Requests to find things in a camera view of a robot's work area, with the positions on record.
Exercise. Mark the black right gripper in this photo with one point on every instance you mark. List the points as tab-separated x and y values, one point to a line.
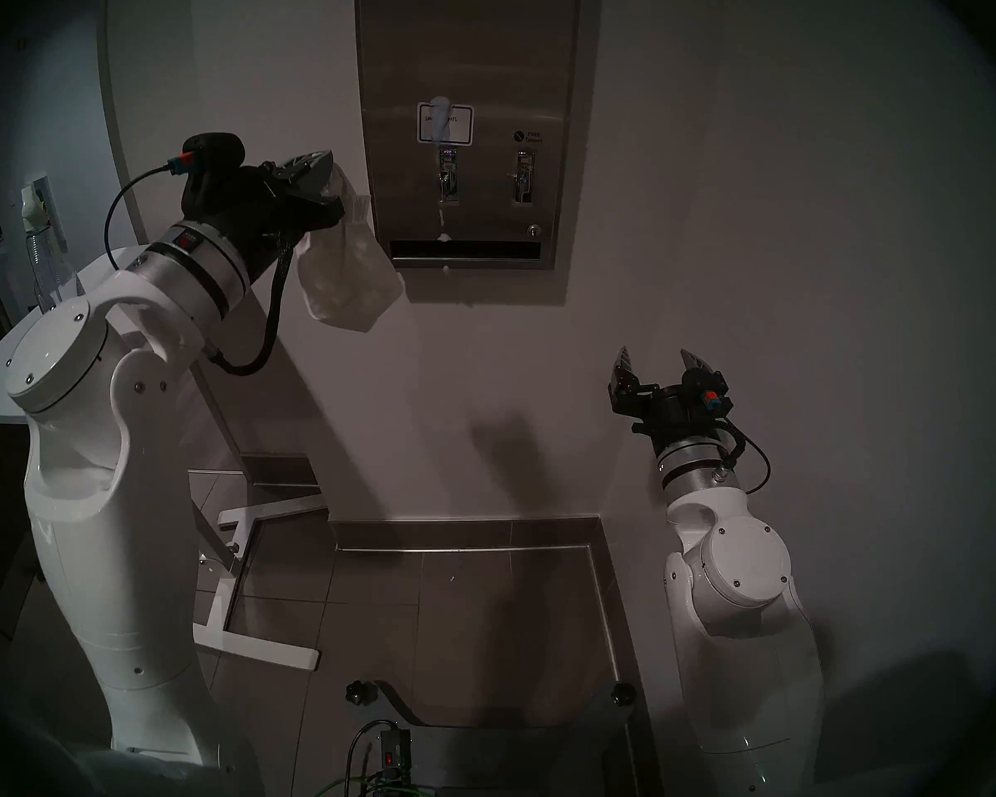
672	413

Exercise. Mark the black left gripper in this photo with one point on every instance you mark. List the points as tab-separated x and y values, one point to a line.
253	214

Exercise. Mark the white terry cloth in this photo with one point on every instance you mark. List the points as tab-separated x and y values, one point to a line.
344	272

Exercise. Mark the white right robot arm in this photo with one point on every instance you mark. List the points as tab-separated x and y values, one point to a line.
739	571

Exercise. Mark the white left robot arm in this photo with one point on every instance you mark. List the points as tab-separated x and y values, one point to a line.
100	513

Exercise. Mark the clear spray bottle blue liquid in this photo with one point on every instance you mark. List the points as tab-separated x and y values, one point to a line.
43	264

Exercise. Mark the black star knob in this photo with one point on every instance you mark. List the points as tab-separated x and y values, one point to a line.
624	695
361	693

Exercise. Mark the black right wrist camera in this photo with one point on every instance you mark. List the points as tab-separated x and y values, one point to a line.
708	393

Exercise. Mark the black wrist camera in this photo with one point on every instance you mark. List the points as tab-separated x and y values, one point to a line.
708	393
212	168

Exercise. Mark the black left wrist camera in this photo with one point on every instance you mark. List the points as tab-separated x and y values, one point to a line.
212	168

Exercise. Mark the stainless steel wall dispenser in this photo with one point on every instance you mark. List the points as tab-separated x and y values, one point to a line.
465	56

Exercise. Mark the white wall box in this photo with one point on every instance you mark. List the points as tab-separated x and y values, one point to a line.
54	222

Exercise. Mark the grey metal base plate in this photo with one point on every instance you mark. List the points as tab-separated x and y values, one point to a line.
506	754

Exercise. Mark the black box red switch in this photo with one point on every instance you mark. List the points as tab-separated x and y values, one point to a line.
396	750

